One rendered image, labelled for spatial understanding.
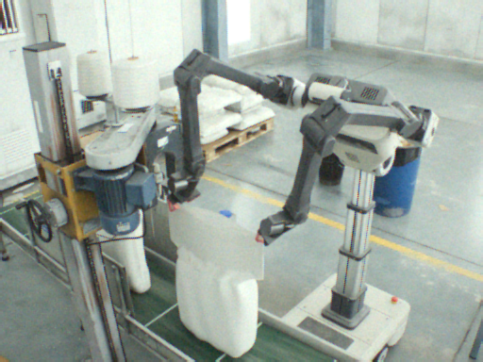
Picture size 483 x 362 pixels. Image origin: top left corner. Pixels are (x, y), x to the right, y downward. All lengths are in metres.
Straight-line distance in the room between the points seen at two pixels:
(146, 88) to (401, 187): 2.68
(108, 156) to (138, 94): 0.23
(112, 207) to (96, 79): 0.49
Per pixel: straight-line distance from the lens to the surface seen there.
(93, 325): 2.22
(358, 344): 2.48
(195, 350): 2.25
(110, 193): 1.66
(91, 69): 1.83
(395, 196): 3.94
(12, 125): 4.68
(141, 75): 1.61
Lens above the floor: 2.02
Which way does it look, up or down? 27 degrees down
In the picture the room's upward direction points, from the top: 1 degrees counter-clockwise
